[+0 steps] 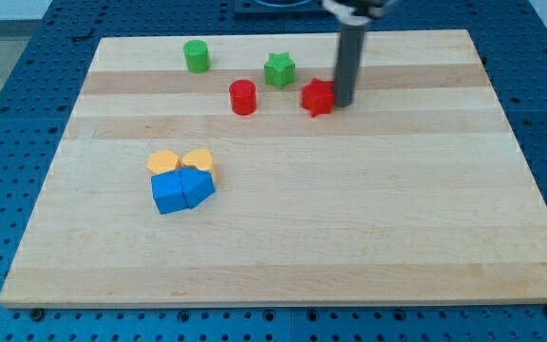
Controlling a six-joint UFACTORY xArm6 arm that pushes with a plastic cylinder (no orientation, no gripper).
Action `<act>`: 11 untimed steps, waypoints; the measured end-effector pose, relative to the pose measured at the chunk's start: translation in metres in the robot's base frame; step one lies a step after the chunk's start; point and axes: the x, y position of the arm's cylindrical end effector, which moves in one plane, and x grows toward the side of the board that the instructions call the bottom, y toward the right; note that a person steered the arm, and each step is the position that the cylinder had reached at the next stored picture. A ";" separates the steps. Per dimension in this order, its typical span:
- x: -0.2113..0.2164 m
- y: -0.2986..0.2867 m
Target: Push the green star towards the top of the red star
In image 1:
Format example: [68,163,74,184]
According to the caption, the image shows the blue cube block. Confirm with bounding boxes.
[151,171,188,215]

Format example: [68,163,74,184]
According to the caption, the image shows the green cylinder block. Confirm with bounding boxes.
[183,40,211,73]

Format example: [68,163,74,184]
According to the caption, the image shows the blue pentagon block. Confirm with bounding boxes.
[179,167,216,209]

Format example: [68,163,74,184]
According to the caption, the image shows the yellow heart block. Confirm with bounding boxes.
[180,148,217,183]

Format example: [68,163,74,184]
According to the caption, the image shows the yellow hexagon block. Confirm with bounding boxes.
[146,149,181,175]

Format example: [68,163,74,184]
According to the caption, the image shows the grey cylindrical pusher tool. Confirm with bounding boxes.
[333,24,367,107]

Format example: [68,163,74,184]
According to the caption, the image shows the red cylinder block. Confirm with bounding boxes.
[229,79,257,115]

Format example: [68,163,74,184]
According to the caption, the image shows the green star block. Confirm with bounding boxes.
[264,52,296,89]

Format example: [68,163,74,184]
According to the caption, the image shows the red star block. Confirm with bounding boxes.
[301,78,335,117]

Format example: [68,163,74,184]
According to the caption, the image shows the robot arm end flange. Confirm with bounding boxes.
[321,0,400,26]

